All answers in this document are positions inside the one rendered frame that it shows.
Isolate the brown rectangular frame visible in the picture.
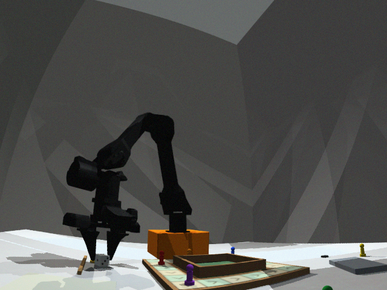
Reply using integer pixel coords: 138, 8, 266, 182
142, 259, 310, 290

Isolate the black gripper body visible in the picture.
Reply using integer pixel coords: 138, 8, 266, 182
62, 193, 140, 233

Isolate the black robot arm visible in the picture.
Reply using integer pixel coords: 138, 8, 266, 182
66, 112, 192, 233

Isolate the grey die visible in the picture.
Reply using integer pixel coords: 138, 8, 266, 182
94, 254, 110, 266

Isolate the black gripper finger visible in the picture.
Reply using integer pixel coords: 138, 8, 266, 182
77, 228, 100, 261
106, 231, 129, 260

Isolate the purple pawn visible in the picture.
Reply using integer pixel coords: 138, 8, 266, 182
184, 264, 195, 286

